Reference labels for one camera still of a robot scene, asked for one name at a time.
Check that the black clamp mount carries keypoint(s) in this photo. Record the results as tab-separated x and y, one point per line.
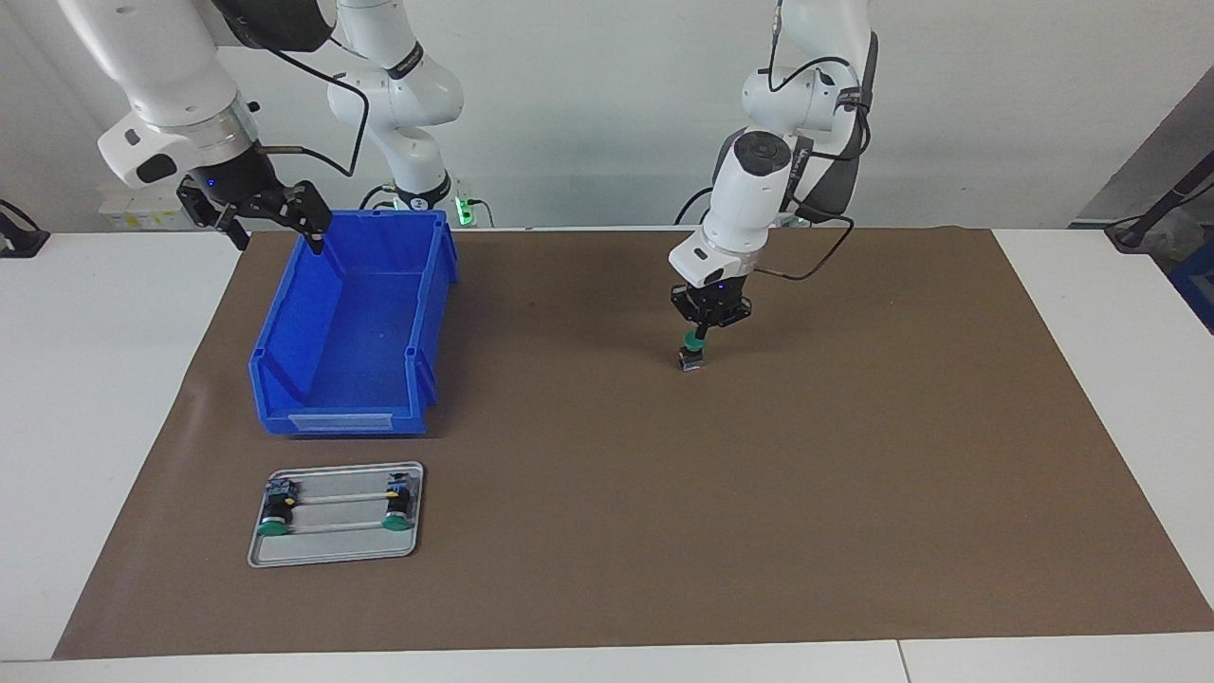
19	237

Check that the blue crate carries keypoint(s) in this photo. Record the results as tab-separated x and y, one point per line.
1197	285

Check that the brown table mat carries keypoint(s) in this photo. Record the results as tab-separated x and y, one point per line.
711	493

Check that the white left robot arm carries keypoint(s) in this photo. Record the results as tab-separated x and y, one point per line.
749	199

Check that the blue plastic storage bin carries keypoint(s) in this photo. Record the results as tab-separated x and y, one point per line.
360	332

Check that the green push button switch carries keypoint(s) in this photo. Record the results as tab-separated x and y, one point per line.
275	512
690	359
398	507

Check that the black stand base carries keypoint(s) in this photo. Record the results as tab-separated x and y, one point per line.
1152	223

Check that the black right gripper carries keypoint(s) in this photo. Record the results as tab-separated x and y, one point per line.
237	180

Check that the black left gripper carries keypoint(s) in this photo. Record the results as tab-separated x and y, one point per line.
711	296

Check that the silver metal tray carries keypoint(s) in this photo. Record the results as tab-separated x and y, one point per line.
341	545

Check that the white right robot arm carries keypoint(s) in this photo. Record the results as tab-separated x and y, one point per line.
161	57

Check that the white power strip box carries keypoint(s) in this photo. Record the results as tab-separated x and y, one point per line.
123	209

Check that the green lit base connector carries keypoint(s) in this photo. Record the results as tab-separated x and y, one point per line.
467	209

